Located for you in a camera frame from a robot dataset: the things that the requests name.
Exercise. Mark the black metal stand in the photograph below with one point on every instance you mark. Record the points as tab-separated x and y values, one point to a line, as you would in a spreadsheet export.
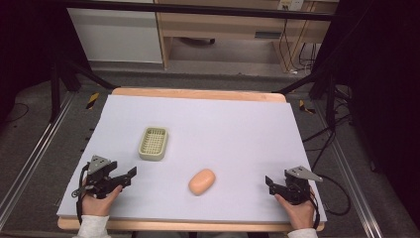
325	82
62	79

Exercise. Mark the wooden table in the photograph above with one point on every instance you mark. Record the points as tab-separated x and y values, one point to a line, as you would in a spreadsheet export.
198	93

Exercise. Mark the white power strip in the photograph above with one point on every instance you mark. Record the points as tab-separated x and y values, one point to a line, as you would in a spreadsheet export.
290	4

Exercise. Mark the metal floor rail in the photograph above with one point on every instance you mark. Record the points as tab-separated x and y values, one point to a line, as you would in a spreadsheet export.
33	155
350	185

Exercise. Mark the white foam mat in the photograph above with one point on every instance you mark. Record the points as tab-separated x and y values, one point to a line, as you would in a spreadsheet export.
224	132

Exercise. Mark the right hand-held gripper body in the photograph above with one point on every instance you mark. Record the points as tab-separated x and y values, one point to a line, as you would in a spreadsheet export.
297	188

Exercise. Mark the person's left hand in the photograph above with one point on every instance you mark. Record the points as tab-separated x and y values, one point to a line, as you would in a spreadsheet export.
99	205

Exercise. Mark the person's right hand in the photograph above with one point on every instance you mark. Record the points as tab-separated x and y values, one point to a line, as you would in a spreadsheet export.
298	214

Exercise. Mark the white cabinet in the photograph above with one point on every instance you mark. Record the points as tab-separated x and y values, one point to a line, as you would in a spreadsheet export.
115	36

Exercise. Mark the dark curtain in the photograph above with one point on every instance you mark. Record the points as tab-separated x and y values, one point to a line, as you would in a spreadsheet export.
379	99
29	43

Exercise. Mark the black horizontal frame bar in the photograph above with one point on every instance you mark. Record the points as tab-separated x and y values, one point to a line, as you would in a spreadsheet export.
198	9

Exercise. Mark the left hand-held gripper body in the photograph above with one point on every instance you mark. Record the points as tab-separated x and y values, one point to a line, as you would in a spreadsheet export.
100	180

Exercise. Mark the pale green soap dish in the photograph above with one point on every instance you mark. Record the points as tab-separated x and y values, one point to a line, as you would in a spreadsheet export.
153	143

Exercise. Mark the wooden desk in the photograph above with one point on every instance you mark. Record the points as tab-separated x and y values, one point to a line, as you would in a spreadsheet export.
231	24

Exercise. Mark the black yellow striped tape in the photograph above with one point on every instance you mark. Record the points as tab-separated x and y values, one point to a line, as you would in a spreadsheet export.
305	107
92	100

